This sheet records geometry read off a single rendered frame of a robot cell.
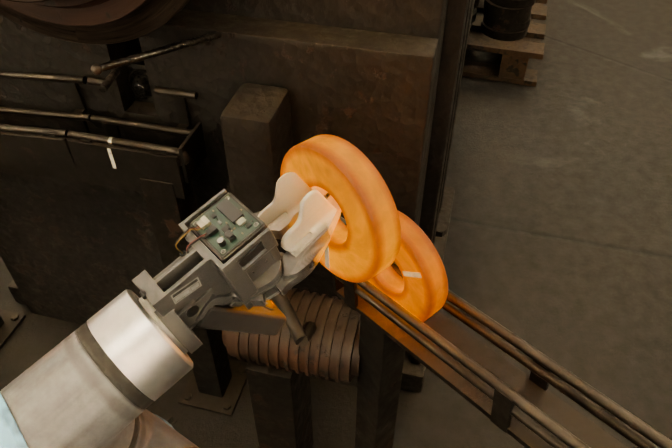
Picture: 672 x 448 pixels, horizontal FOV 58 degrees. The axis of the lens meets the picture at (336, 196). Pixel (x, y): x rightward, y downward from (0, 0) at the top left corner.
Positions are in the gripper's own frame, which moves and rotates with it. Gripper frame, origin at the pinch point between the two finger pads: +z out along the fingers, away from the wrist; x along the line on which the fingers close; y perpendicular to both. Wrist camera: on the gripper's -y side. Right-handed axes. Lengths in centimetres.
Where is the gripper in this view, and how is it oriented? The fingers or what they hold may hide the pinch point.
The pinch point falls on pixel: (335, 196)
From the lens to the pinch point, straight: 60.7
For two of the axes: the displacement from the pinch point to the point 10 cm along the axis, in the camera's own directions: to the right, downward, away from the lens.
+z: 7.3, -6.2, 2.9
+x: -6.5, -5.0, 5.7
